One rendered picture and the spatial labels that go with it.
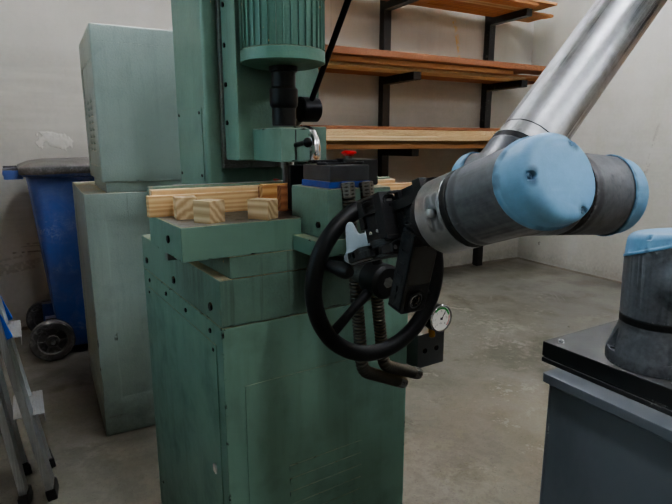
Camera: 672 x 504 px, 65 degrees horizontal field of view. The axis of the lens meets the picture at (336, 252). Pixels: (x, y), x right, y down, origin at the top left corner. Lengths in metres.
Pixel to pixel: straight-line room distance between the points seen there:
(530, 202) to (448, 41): 4.00
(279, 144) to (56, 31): 2.44
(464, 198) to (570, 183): 0.10
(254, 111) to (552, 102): 0.68
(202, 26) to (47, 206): 1.66
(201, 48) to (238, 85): 0.14
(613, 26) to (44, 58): 2.96
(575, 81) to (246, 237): 0.57
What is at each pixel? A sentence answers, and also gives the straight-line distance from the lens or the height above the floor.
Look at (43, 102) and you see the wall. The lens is 3.38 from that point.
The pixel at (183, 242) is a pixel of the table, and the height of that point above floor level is 0.88.
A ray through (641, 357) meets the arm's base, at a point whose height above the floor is 0.63.
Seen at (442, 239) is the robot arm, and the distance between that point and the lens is 0.60.
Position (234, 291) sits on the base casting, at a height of 0.78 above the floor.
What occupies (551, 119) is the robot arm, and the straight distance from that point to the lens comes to 0.77.
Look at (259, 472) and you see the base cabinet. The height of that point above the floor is 0.40.
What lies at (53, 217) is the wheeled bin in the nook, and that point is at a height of 0.70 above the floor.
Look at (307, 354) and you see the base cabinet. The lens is 1.09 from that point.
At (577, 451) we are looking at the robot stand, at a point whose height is 0.41.
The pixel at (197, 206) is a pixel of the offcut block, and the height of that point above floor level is 0.93.
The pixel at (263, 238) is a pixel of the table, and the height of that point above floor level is 0.87.
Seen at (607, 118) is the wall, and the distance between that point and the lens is 4.59.
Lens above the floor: 1.04
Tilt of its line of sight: 12 degrees down
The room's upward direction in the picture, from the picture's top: straight up
